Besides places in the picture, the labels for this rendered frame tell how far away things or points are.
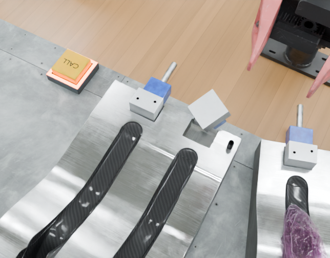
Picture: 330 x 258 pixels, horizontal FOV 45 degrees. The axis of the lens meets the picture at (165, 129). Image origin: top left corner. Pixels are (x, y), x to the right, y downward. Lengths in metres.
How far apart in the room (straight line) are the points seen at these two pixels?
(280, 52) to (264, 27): 0.54
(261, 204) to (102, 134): 0.30
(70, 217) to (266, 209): 0.32
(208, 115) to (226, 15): 0.38
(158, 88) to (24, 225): 0.32
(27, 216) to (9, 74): 0.39
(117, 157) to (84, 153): 0.06
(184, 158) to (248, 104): 0.23
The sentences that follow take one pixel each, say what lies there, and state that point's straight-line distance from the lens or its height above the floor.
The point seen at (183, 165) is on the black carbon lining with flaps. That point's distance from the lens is 0.69.
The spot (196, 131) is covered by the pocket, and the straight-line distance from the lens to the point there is 0.74.
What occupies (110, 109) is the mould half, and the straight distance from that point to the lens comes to 0.74.
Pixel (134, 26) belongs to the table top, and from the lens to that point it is 0.98.
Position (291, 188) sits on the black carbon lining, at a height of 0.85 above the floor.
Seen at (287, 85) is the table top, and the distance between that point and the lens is 0.92.
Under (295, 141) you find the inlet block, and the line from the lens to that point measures 0.77.
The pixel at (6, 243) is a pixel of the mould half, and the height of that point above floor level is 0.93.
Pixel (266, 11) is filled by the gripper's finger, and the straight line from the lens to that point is 0.43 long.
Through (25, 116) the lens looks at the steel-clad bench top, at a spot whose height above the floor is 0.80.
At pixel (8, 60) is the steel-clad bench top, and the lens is 0.96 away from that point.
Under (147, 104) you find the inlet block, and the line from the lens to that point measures 0.70.
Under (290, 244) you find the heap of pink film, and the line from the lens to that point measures 0.66.
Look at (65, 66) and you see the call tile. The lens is 0.87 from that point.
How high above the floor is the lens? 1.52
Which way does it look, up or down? 62 degrees down
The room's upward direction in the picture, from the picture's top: 3 degrees clockwise
